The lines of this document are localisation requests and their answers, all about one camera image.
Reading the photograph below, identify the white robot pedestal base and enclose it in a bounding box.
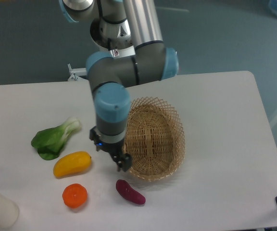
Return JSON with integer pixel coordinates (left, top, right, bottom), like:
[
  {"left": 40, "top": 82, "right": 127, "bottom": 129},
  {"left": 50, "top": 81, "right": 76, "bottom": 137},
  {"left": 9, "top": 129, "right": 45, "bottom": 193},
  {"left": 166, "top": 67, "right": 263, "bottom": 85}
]
[{"left": 67, "top": 18, "right": 137, "bottom": 82}]

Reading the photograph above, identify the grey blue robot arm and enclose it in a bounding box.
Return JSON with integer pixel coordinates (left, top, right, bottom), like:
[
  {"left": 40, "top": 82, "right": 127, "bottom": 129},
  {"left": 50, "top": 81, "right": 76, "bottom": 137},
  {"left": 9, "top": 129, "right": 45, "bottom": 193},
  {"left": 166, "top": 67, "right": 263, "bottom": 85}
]
[{"left": 59, "top": 0, "right": 179, "bottom": 171}]

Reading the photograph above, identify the woven wicker basket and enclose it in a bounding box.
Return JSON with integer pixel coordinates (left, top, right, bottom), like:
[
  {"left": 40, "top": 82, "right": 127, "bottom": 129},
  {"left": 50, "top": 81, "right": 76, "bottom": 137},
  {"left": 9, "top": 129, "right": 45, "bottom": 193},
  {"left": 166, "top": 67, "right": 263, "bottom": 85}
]
[{"left": 123, "top": 97, "right": 186, "bottom": 181}]

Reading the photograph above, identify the orange toy tangerine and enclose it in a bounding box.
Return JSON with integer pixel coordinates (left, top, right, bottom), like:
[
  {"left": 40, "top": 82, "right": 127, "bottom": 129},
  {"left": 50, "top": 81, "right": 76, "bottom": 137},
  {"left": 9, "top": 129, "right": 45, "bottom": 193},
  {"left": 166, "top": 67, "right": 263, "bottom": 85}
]
[{"left": 62, "top": 183, "right": 88, "bottom": 209}]

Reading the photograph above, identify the yellow toy mango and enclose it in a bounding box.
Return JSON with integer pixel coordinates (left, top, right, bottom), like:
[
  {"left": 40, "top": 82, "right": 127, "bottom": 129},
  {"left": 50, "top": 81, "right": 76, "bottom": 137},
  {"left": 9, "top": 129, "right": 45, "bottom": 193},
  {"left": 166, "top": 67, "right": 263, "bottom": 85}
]
[{"left": 53, "top": 151, "right": 92, "bottom": 178}]

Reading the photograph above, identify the purple toy sweet potato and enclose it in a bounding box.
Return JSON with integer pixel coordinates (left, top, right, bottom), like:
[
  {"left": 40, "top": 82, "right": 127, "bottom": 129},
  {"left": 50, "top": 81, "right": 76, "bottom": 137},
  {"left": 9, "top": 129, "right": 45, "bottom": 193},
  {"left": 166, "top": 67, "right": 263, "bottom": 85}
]
[{"left": 115, "top": 180, "right": 146, "bottom": 205}]

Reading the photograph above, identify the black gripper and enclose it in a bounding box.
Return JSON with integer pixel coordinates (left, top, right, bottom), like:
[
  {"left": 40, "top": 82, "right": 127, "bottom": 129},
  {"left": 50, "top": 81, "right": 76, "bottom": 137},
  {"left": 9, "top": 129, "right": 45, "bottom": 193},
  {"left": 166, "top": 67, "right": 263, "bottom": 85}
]
[{"left": 89, "top": 127, "right": 132, "bottom": 172}]

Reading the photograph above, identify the green toy bok choy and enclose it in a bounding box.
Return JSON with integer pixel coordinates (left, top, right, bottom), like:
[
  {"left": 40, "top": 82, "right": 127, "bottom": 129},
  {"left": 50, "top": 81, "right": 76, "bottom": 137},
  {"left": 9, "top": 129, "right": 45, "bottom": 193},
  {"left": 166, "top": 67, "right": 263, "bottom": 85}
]
[{"left": 31, "top": 117, "right": 81, "bottom": 160}]

